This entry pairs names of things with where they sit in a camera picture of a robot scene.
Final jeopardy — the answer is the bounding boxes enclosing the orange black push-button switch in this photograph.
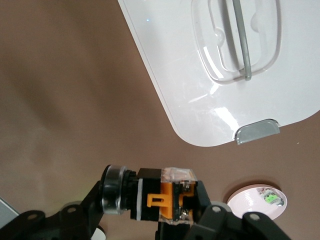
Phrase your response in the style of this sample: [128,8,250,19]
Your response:
[100,164,200,225]

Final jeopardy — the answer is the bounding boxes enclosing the green push-button switch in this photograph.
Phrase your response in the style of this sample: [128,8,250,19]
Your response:
[257,188,286,207]

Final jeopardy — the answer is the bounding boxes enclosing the pink round plate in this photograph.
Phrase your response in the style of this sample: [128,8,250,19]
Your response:
[226,183,288,221]

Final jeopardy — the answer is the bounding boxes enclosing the white lidded storage box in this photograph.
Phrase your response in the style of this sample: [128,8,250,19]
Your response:
[117,0,320,148]

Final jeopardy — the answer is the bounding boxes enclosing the grey box latch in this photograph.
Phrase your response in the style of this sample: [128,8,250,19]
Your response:
[234,118,281,146]

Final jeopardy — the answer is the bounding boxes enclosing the brown table mat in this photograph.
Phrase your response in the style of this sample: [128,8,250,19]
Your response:
[0,0,320,240]

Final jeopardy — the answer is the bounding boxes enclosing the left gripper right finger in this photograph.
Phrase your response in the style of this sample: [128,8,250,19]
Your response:
[184,180,292,240]

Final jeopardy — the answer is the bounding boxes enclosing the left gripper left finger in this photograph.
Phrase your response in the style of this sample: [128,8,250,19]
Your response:
[0,180,104,240]

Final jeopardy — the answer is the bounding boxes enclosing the grey box lid handle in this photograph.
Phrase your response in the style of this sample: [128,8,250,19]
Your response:
[232,0,252,82]

